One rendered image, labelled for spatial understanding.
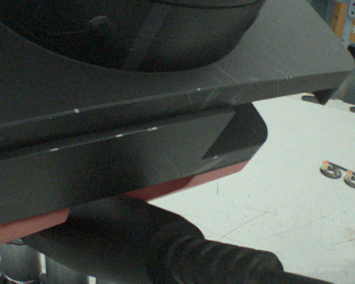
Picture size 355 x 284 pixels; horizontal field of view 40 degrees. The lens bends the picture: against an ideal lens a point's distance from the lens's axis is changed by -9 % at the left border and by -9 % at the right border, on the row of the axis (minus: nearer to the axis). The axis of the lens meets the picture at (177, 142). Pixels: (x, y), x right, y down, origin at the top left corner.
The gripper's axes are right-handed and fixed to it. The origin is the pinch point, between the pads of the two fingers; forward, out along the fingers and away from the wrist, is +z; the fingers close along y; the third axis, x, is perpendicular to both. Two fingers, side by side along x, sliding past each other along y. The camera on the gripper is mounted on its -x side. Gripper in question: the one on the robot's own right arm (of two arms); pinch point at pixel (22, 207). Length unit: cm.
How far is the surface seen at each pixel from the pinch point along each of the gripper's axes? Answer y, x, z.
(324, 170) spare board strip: -34.4, -3.4, 16.2
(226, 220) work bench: -20.3, -2.3, 15.9
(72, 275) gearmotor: -4.2, -0.1, 9.2
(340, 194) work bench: -32.8, -0.1, 14.8
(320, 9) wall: -374, -198, 170
